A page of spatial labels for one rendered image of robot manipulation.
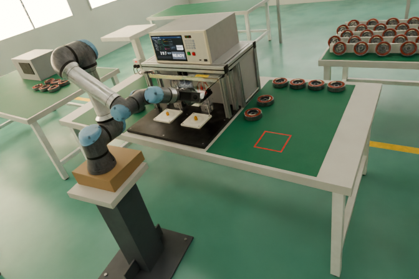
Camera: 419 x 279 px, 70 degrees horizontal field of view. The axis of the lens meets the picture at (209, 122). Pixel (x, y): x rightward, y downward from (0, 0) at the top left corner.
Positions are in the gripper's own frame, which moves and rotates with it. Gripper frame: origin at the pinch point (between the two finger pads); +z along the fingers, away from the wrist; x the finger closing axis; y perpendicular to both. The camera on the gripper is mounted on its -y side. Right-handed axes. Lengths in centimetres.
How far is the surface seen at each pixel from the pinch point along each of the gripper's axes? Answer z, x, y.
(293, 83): 78, -13, -27
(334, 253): 35, 78, -71
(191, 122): 23.5, 17.7, 20.8
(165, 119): 23, 18, 42
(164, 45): 16, -31, 40
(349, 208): 66, 62, -72
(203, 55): 19.3, -24.4, 12.0
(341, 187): 5, 34, -74
